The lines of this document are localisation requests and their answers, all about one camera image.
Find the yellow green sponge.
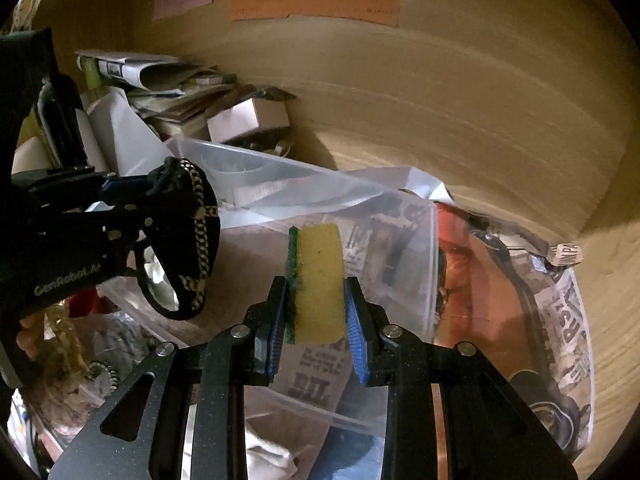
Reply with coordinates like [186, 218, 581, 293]
[285, 223, 346, 344]

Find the black gold braided scrunchie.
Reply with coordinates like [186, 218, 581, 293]
[134, 157, 221, 321]

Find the vintage newspaper print mat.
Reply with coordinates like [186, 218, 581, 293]
[284, 194, 594, 460]

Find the clear plastic storage box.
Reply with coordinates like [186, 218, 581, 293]
[101, 138, 438, 479]

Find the translucent white plastic jug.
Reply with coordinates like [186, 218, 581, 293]
[75, 87, 171, 176]

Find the stack of newspapers and magazines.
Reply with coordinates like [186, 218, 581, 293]
[74, 49, 296, 141]

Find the small white cardboard box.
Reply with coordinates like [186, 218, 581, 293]
[207, 98, 290, 143]

